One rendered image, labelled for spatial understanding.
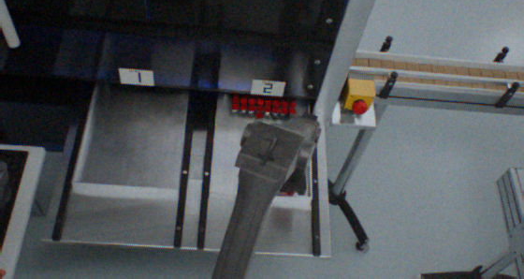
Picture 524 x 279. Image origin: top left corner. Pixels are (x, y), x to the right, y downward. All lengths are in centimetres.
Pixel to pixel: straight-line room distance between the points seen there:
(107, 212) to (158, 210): 12
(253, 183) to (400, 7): 263
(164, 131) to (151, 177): 14
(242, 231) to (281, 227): 62
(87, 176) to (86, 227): 14
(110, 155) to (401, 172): 152
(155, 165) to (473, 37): 226
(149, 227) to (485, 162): 185
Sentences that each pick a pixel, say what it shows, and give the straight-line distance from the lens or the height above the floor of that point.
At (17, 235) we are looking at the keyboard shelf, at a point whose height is 80.
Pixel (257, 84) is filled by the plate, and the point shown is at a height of 103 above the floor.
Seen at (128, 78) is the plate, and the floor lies 101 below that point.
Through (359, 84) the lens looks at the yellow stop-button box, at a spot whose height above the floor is 103.
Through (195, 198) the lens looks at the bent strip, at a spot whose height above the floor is 88.
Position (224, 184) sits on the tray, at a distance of 147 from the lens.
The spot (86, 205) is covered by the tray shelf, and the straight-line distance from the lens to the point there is 147.
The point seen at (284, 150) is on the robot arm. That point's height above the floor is 149.
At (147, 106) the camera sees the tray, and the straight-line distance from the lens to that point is 160.
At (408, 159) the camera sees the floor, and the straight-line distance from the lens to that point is 271.
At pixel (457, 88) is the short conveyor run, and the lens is 176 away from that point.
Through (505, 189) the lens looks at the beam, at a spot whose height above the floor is 49.
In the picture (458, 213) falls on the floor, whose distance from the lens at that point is 267.
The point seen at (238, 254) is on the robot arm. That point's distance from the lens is 83.
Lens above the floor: 219
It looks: 57 degrees down
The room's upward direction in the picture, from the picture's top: 11 degrees clockwise
